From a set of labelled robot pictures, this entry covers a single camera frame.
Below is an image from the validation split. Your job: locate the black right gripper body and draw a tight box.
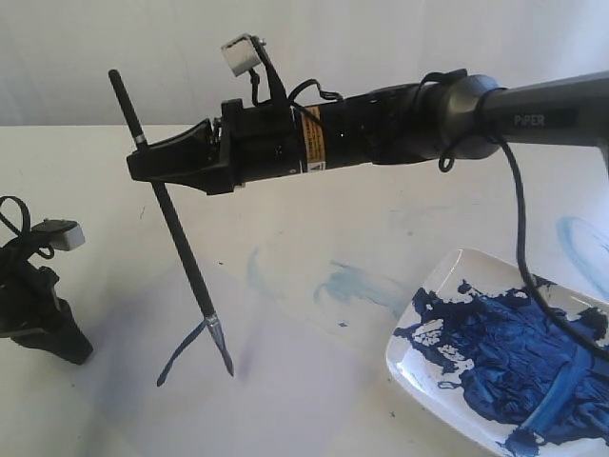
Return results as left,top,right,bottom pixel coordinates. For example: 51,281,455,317
204,99,347,195

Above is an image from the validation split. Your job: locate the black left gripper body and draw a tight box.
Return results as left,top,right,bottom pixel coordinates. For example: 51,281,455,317
1,239,71,338

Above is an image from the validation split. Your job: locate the black paintbrush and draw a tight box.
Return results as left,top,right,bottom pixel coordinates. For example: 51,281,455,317
108,69,234,377

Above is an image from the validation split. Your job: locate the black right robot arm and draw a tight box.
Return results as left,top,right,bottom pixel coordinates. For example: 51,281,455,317
127,70,608,195

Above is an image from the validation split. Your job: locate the white sheet of paper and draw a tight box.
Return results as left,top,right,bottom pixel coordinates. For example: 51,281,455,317
1,263,371,456

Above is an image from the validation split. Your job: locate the white plate with blue paint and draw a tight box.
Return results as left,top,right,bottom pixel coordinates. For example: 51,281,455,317
385,248,608,456

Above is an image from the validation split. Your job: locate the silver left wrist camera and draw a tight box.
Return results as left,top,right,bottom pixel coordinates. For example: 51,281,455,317
31,219,86,251

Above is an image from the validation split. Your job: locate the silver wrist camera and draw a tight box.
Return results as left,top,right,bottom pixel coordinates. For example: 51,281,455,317
31,219,86,251
221,33,266,77

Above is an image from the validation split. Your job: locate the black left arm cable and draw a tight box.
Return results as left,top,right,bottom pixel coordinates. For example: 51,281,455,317
0,194,53,261

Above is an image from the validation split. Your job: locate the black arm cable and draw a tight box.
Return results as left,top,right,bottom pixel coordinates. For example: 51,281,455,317
0,194,53,261
246,66,609,358

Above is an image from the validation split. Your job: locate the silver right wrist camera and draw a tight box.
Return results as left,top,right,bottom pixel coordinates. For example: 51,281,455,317
221,33,266,77

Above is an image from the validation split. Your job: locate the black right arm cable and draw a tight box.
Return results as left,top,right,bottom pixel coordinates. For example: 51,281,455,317
246,66,609,358

